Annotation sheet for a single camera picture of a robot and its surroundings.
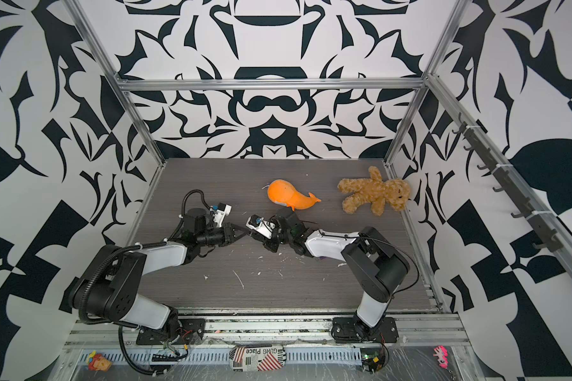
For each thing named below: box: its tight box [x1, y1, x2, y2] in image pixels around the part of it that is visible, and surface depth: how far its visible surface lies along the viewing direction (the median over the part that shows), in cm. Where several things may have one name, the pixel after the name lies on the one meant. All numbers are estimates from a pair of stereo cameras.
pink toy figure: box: [432, 345, 449, 369], surface depth 72 cm
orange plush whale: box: [266, 178, 322, 212], surface depth 103 cm
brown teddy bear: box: [337, 165, 411, 216], surface depth 103 cm
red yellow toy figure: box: [86, 350, 113, 373], surface depth 69 cm
